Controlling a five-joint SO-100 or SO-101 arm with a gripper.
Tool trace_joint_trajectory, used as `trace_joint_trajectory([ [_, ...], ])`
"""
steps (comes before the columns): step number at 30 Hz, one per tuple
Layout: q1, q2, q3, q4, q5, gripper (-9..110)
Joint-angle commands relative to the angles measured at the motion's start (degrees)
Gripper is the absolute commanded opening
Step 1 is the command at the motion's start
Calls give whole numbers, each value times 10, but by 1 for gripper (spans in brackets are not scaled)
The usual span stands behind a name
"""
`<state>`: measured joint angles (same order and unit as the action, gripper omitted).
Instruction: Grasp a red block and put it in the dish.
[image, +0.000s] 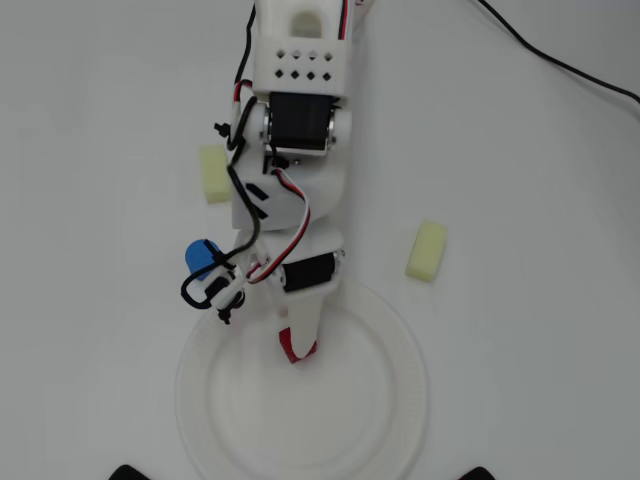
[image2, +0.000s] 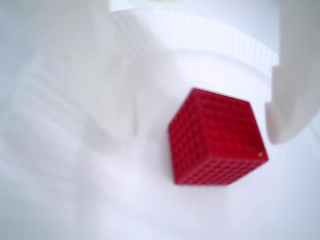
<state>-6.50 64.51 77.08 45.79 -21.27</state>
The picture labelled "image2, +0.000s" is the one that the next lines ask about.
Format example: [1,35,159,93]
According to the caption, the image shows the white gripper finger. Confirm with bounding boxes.
[0,0,140,156]
[264,0,320,146]

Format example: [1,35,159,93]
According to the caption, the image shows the red textured cube block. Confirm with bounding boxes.
[167,87,270,186]

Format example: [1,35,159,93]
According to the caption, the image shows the white ribbed dish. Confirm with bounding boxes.
[109,0,320,226]

